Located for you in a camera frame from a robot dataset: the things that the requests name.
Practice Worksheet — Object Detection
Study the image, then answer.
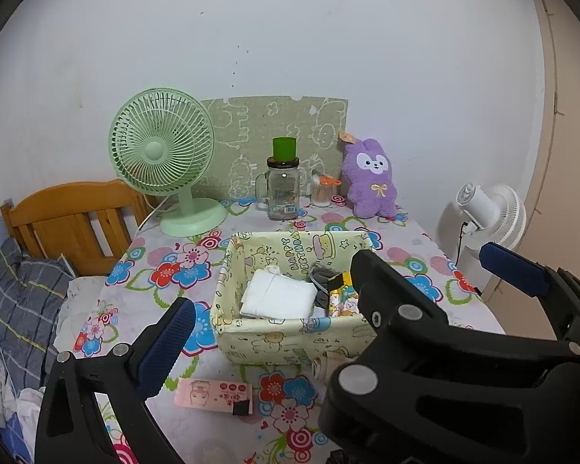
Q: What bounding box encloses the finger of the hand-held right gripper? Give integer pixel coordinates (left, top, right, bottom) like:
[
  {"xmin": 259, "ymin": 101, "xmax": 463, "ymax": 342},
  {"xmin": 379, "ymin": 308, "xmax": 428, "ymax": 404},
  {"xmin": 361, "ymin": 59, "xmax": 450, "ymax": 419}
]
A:
[
  {"xmin": 317, "ymin": 249, "xmax": 580, "ymax": 464},
  {"xmin": 479, "ymin": 242, "xmax": 580, "ymax": 349}
]

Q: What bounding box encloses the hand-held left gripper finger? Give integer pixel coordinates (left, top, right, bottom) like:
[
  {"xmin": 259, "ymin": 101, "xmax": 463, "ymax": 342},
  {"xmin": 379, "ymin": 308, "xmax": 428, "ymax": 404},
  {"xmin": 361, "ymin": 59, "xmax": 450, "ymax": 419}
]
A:
[{"xmin": 35, "ymin": 297, "xmax": 197, "ymax": 464}]

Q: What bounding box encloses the pink packet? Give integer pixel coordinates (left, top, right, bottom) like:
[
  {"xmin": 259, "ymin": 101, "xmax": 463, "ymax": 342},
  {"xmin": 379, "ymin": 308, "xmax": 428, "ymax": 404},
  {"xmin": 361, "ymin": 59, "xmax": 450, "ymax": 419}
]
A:
[{"xmin": 174, "ymin": 379, "xmax": 252, "ymax": 416}]

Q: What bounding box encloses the cartoon print tissue packet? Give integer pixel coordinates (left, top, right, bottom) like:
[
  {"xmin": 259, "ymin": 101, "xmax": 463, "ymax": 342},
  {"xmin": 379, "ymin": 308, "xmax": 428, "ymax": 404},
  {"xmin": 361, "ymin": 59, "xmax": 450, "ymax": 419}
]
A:
[{"xmin": 328, "ymin": 287, "xmax": 368, "ymax": 318}]

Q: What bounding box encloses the yellow printed fabric storage box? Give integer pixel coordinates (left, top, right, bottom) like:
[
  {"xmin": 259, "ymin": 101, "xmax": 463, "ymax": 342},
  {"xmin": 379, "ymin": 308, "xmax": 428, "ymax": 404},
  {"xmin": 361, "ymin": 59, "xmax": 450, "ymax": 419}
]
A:
[{"xmin": 209, "ymin": 230, "xmax": 375, "ymax": 365}]

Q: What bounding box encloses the white standing fan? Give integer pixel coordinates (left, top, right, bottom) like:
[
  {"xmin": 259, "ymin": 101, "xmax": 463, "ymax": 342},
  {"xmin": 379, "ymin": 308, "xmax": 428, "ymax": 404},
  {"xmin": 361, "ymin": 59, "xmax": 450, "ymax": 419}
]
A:
[{"xmin": 437, "ymin": 181, "xmax": 527, "ymax": 271}]

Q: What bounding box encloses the white bedding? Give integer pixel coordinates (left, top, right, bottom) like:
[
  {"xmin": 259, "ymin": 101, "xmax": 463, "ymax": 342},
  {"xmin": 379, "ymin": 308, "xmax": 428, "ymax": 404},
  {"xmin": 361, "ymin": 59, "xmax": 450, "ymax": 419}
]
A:
[{"xmin": 53, "ymin": 275, "xmax": 109, "ymax": 353}]

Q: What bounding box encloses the grey plaid pillow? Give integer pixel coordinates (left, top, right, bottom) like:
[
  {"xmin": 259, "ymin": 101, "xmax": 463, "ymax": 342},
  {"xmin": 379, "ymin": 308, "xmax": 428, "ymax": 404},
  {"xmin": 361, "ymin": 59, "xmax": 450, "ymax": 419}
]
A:
[{"xmin": 0, "ymin": 238, "xmax": 75, "ymax": 378}]

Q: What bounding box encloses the purple plush bunny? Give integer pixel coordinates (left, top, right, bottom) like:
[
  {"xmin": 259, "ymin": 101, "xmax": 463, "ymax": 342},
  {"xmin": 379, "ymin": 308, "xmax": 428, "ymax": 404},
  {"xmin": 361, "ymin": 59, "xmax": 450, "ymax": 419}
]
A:
[{"xmin": 339, "ymin": 130, "xmax": 399, "ymax": 219}]

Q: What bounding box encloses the wooden bed headboard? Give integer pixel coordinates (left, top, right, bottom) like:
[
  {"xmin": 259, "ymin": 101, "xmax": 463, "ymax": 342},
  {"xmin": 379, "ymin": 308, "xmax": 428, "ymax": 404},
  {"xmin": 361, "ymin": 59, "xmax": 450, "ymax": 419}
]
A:
[{"xmin": 0, "ymin": 180, "xmax": 158, "ymax": 276}]

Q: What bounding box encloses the cotton swab container orange lid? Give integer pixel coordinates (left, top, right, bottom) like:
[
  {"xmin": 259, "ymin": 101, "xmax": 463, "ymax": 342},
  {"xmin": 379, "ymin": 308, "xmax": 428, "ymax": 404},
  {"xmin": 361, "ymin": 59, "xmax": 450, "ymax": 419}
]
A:
[{"xmin": 309, "ymin": 174, "xmax": 341, "ymax": 208}]

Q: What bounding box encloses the blue bed sheet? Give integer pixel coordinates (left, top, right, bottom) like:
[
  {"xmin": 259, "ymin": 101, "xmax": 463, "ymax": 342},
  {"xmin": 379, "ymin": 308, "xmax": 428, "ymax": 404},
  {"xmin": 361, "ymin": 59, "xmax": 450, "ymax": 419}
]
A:
[{"xmin": 0, "ymin": 411, "xmax": 34, "ymax": 464}]

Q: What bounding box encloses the glass jar mug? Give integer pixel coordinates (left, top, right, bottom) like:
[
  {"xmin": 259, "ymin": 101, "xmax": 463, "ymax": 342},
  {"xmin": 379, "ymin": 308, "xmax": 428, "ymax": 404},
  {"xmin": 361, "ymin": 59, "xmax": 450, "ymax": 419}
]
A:
[{"xmin": 255, "ymin": 157, "xmax": 303, "ymax": 222}]

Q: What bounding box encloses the green desk fan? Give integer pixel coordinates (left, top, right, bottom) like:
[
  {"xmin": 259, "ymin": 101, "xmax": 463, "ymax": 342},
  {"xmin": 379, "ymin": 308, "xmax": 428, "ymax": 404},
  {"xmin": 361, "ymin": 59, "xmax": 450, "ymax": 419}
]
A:
[{"xmin": 108, "ymin": 88, "xmax": 229, "ymax": 239}]

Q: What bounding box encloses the green plastic cup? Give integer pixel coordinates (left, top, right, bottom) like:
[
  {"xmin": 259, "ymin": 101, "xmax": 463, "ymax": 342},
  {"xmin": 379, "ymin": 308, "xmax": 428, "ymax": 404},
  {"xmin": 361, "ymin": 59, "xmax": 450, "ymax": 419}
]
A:
[{"xmin": 272, "ymin": 138, "xmax": 298, "ymax": 161}]

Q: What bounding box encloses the green printed board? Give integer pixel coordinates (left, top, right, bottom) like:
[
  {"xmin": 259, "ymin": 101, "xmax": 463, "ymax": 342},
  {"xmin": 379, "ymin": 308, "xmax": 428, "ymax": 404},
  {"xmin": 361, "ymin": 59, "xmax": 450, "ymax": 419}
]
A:
[{"xmin": 200, "ymin": 97, "xmax": 349, "ymax": 204}]

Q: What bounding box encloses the black fan cable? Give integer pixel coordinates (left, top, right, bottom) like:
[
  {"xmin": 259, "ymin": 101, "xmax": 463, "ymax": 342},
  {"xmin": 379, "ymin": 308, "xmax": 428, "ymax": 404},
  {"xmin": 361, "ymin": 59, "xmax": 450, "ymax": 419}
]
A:
[{"xmin": 455, "ymin": 220, "xmax": 469, "ymax": 266}]

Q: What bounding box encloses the white fan cable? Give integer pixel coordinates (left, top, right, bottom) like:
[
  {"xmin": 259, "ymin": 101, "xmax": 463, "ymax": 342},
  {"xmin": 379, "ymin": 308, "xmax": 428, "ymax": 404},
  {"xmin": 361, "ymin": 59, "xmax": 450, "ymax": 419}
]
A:
[{"xmin": 135, "ymin": 197, "xmax": 175, "ymax": 237}]

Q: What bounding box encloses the beige door frame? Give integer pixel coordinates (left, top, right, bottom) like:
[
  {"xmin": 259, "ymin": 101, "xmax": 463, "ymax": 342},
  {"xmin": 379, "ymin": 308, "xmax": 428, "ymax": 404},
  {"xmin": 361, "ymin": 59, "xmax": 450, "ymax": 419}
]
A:
[{"xmin": 526, "ymin": 0, "xmax": 580, "ymax": 310}]

